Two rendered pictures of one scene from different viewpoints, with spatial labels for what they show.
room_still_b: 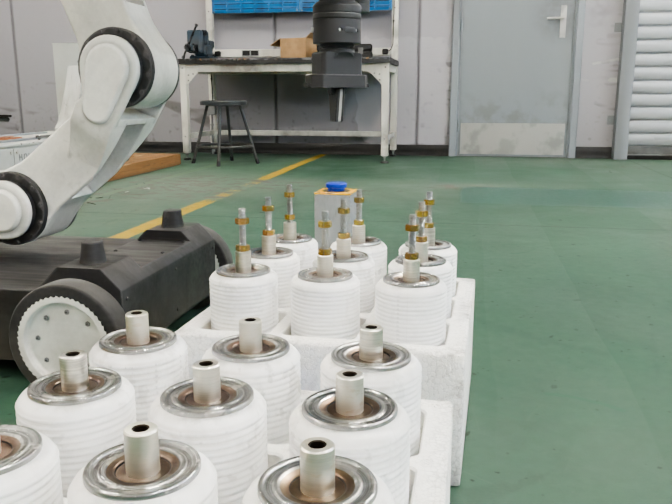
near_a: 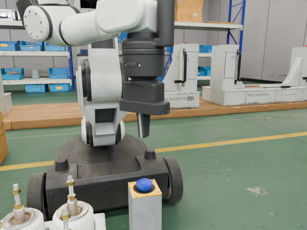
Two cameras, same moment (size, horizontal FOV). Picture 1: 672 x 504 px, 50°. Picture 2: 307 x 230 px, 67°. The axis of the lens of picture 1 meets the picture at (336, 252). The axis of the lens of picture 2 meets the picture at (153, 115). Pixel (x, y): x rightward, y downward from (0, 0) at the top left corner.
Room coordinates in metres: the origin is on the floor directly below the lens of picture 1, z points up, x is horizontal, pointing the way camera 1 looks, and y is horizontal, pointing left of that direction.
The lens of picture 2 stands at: (1.16, -0.46, 0.61)
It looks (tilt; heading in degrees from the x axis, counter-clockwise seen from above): 13 degrees down; 63
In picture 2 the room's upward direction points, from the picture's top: straight up
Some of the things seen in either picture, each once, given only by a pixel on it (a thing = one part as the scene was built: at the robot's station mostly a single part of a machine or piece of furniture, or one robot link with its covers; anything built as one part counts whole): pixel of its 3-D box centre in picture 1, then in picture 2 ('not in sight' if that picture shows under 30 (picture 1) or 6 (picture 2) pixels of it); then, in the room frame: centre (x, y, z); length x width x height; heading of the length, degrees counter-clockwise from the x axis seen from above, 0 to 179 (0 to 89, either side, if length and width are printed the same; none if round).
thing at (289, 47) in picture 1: (301, 45); not in sight; (5.87, 0.27, 0.87); 0.40 x 0.30 x 0.23; 66
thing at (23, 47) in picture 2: not in sight; (33, 46); (1.19, 4.89, 0.89); 0.50 x 0.38 x 0.21; 78
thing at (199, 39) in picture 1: (199, 43); not in sight; (5.59, 1.02, 0.87); 0.41 x 0.17 x 0.25; 170
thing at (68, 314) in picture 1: (71, 339); (39, 199); (1.13, 0.44, 0.10); 0.20 x 0.05 x 0.20; 80
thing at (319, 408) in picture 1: (349, 409); not in sight; (0.53, -0.01, 0.25); 0.08 x 0.08 x 0.01
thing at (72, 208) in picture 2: (290, 231); (72, 206); (1.21, 0.08, 0.26); 0.02 x 0.02 x 0.03
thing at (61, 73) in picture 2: not in sight; (59, 73); (1.63, 4.81, 0.36); 0.50 x 0.38 x 0.21; 80
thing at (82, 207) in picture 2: (290, 239); (72, 210); (1.21, 0.08, 0.25); 0.08 x 0.08 x 0.01
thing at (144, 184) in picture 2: (336, 187); (144, 185); (1.37, 0.00, 0.32); 0.04 x 0.04 x 0.02
